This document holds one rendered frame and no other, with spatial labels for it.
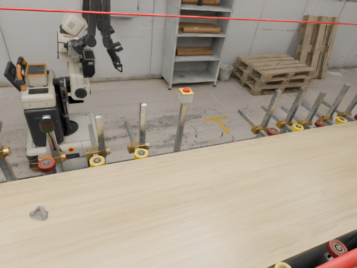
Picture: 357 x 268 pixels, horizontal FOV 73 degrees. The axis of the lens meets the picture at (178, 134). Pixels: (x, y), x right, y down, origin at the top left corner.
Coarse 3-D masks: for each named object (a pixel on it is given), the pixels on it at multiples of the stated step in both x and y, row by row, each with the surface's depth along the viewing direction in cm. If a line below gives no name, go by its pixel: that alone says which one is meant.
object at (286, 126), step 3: (264, 105) 218; (264, 108) 216; (273, 114) 207; (273, 117) 207; (276, 117) 204; (276, 120) 204; (285, 126) 196; (288, 126) 195; (288, 129) 194; (291, 129) 192
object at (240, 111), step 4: (240, 112) 209; (244, 112) 207; (244, 116) 204; (248, 116) 203; (248, 120) 200; (252, 120) 199; (252, 124) 196; (256, 124) 194; (260, 132) 188; (264, 132) 187; (264, 136) 185
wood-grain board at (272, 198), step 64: (320, 128) 189; (0, 192) 110; (64, 192) 114; (128, 192) 118; (192, 192) 123; (256, 192) 129; (320, 192) 134; (0, 256) 89; (64, 256) 92; (128, 256) 95; (192, 256) 98; (256, 256) 101
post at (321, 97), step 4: (320, 92) 194; (324, 92) 193; (320, 96) 195; (324, 96) 195; (316, 100) 199; (320, 100) 196; (316, 104) 199; (312, 108) 203; (316, 108) 201; (312, 112) 204; (308, 116) 208; (312, 116) 206; (308, 120) 209; (304, 128) 213
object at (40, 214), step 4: (36, 208) 105; (40, 208) 104; (44, 208) 106; (32, 212) 103; (36, 212) 103; (40, 212) 104; (44, 212) 104; (32, 216) 102; (36, 216) 102; (40, 216) 102; (44, 216) 102; (40, 220) 102; (44, 220) 102
